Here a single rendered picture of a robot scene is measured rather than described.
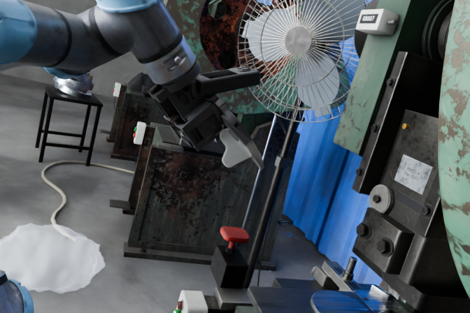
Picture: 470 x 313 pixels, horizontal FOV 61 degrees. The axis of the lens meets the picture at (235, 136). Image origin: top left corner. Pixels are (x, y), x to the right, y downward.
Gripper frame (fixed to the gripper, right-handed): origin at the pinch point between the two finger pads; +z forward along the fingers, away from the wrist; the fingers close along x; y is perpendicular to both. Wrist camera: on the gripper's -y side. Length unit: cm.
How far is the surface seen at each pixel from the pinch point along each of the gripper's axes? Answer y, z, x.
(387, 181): -17.3, 18.0, 13.9
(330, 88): -53, 38, -42
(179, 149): -11, 70, -128
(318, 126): -118, 163, -166
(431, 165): -20.5, 12.2, 22.0
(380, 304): -2.6, 39.2, 17.9
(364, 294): -1.9, 38.4, 14.4
